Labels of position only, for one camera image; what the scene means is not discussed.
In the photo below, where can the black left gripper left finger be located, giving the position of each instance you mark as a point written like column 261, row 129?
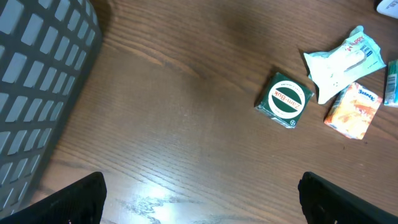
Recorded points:
column 81, row 202

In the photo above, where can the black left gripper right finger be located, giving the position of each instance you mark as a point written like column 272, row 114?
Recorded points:
column 326, row 203

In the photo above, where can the orange tissue pack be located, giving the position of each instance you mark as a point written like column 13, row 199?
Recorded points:
column 353, row 111

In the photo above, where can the green Zam-Buk box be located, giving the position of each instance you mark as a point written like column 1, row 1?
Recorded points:
column 284, row 100

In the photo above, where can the teal tissue pack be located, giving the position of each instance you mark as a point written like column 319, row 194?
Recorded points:
column 390, row 96

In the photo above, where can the teal wet wipes pack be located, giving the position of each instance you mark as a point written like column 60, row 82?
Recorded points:
column 358, row 56

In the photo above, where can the white barcode scanner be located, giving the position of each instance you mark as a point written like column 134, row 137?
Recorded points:
column 388, row 8

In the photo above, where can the grey plastic basket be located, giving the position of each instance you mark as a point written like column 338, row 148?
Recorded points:
column 48, row 48

